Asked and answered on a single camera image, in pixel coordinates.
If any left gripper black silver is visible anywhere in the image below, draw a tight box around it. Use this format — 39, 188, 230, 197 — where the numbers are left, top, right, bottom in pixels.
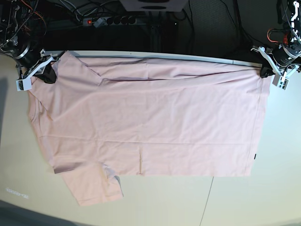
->
251, 43, 301, 78

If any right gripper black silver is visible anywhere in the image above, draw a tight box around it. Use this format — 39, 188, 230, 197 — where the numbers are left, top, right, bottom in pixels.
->
14, 42, 57, 84

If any pink T-shirt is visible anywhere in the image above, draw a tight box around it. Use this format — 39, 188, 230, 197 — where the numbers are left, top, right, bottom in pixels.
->
29, 52, 271, 206

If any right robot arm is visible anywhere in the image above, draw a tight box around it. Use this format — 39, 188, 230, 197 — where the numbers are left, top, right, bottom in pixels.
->
0, 0, 57, 84

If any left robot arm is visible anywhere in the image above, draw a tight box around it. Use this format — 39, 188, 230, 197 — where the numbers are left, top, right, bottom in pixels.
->
251, 0, 301, 79

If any black box under table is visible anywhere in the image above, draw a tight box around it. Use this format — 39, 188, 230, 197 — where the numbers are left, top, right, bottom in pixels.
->
150, 20, 178, 53

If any grey box with black oval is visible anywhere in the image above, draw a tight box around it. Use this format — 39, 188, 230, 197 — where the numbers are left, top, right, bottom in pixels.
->
120, 0, 188, 12

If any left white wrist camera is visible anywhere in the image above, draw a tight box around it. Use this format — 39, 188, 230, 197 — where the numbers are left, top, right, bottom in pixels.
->
272, 74, 289, 90

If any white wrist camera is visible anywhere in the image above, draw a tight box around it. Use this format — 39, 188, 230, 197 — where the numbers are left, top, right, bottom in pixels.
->
16, 77, 32, 91
272, 74, 289, 90

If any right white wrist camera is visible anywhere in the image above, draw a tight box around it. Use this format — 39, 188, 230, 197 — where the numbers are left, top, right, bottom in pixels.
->
16, 77, 32, 91

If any black power strip red switch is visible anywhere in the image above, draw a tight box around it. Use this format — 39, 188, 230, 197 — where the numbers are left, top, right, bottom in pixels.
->
82, 16, 138, 28

